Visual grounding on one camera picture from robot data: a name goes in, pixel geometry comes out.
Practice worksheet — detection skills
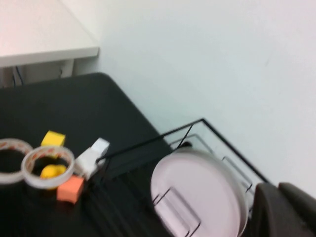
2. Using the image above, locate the white desk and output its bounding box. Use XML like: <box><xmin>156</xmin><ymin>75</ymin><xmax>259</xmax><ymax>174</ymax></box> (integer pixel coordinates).
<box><xmin>0</xmin><ymin>0</ymin><xmax>100</xmax><ymax>87</ymax></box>

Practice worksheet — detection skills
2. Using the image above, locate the yellow foam cube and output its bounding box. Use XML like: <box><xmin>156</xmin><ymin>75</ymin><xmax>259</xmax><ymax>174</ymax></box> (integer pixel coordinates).
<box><xmin>40</xmin><ymin>130</ymin><xmax>67</xmax><ymax>148</ymax></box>

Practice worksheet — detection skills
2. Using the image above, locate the white double-sided tape roll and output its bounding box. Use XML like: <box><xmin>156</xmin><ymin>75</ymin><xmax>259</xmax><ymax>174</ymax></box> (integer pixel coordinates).
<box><xmin>21</xmin><ymin>146</ymin><xmax>75</xmax><ymax>190</ymax></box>
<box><xmin>0</xmin><ymin>138</ymin><xmax>34</xmax><ymax>185</ymax></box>

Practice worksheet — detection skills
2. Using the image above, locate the black wire dish rack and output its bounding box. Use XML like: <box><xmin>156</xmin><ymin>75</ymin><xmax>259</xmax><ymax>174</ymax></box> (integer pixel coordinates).
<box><xmin>81</xmin><ymin>118</ymin><xmax>272</xmax><ymax>237</ymax></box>

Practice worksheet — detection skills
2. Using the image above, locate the yellow rubber duck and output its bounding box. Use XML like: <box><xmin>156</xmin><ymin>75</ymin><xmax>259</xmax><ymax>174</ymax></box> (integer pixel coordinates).
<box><xmin>39</xmin><ymin>164</ymin><xmax>67</xmax><ymax>180</ymax></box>

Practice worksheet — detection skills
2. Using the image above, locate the small white cube plug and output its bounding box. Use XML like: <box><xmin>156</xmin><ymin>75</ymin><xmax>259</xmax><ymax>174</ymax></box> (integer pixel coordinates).
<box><xmin>90</xmin><ymin>137</ymin><xmax>110</xmax><ymax>155</ymax></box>

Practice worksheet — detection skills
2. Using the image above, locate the orange foam cube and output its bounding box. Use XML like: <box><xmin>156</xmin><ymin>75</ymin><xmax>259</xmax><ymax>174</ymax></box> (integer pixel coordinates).
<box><xmin>56</xmin><ymin>175</ymin><xmax>85</xmax><ymax>204</ymax></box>

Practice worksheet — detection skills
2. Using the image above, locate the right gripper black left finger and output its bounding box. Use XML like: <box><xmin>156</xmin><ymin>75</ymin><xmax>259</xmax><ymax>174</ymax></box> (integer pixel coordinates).
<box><xmin>243</xmin><ymin>183</ymin><xmax>312</xmax><ymax>237</ymax></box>

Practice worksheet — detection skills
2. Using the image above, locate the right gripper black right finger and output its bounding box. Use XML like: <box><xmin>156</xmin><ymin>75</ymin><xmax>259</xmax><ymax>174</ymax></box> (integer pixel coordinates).
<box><xmin>278</xmin><ymin>182</ymin><xmax>316</xmax><ymax>237</ymax></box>

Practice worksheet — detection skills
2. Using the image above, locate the pink round plate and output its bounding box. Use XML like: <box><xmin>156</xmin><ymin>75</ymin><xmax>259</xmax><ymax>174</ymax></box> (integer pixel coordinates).
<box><xmin>150</xmin><ymin>150</ymin><xmax>244</xmax><ymax>237</ymax></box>

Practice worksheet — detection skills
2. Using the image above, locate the grey round plate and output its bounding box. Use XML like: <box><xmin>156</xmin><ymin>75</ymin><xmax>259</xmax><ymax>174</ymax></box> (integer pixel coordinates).
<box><xmin>172</xmin><ymin>147</ymin><xmax>250</xmax><ymax>237</ymax></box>

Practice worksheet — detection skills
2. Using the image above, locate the white power adapter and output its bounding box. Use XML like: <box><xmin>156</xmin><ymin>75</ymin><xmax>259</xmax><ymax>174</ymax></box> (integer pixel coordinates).
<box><xmin>74</xmin><ymin>148</ymin><xmax>102</xmax><ymax>180</ymax></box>

